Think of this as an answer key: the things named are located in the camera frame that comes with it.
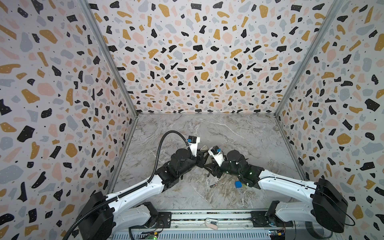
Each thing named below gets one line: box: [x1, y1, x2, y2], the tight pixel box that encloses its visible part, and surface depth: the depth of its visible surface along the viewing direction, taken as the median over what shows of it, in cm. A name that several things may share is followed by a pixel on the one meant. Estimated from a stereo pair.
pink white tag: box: [205, 218, 219, 230], surface depth 73 cm
